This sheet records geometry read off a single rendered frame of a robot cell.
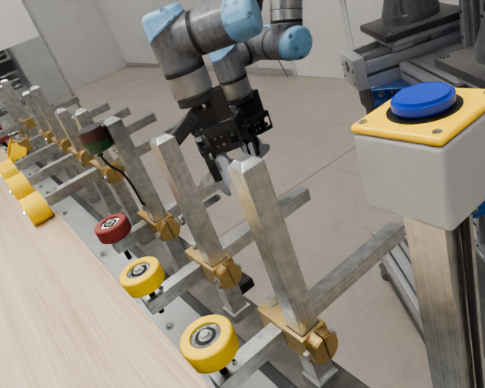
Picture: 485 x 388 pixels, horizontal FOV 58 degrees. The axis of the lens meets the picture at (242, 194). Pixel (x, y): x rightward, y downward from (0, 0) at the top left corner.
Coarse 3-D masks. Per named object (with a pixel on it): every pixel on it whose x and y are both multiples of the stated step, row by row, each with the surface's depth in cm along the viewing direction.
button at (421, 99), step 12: (420, 84) 30; (432, 84) 29; (444, 84) 29; (396, 96) 30; (408, 96) 29; (420, 96) 28; (432, 96) 28; (444, 96) 27; (456, 96) 28; (396, 108) 29; (408, 108) 28; (420, 108) 27; (432, 108) 27; (444, 108) 27
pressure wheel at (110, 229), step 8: (112, 216) 105; (120, 216) 104; (104, 224) 104; (112, 224) 103; (120, 224) 101; (128, 224) 103; (96, 232) 101; (104, 232) 100; (112, 232) 100; (120, 232) 101; (128, 232) 103; (104, 240) 101; (112, 240) 101; (128, 256) 107
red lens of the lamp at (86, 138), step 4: (100, 128) 90; (104, 128) 91; (88, 132) 89; (92, 132) 89; (96, 132) 90; (100, 132) 90; (104, 132) 91; (80, 136) 90; (84, 136) 89; (88, 136) 89; (92, 136) 90; (96, 136) 90; (100, 136) 90; (104, 136) 91; (80, 140) 91; (84, 140) 90; (88, 140) 90; (92, 140) 90; (96, 140) 90; (84, 144) 91
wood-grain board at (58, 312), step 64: (0, 192) 152; (0, 256) 108; (64, 256) 97; (0, 320) 84; (64, 320) 77; (128, 320) 72; (0, 384) 68; (64, 384) 64; (128, 384) 60; (192, 384) 57
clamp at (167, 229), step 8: (144, 216) 108; (168, 216) 104; (152, 224) 104; (160, 224) 103; (168, 224) 103; (176, 224) 104; (152, 232) 108; (160, 232) 102; (168, 232) 103; (176, 232) 104; (168, 240) 104
